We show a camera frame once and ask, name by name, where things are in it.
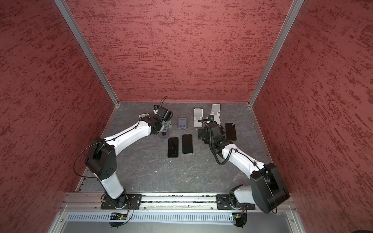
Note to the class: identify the black phone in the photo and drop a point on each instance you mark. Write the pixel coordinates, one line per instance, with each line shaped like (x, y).
(230, 129)
(187, 144)

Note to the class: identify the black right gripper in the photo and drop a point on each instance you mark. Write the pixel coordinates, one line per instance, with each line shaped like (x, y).
(202, 132)

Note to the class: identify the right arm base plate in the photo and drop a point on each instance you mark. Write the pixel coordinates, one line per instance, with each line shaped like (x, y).
(225, 201)

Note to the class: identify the aluminium corner post left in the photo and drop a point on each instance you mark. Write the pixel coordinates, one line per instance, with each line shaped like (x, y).
(73, 25)

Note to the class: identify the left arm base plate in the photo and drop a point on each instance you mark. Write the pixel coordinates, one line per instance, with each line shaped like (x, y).
(134, 201)

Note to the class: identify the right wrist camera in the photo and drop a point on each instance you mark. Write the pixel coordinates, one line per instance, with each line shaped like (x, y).
(210, 118)

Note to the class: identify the black phone table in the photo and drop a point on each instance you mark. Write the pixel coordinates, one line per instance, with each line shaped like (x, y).
(173, 147)

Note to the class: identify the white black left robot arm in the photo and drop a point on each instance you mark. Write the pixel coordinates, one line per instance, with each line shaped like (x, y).
(101, 158)

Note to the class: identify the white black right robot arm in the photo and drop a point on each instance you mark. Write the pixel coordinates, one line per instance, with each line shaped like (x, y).
(267, 189)

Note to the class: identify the grey purple folding stand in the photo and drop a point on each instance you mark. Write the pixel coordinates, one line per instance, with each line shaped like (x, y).
(182, 123)

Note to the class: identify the aluminium corner post right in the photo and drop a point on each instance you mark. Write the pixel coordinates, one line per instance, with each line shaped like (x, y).
(286, 27)

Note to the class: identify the left small circuit board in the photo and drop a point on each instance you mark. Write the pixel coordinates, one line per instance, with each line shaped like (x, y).
(118, 216)

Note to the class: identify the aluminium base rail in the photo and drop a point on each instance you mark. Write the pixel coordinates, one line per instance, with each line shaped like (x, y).
(150, 202)

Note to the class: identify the white stand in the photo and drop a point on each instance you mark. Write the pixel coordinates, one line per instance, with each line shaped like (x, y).
(143, 115)
(215, 113)
(197, 115)

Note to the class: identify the white slotted cable duct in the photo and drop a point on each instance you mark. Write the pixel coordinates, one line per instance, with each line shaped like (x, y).
(159, 217)

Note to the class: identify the aluminium corner post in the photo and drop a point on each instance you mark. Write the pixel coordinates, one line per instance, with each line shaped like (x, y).
(286, 27)
(73, 25)

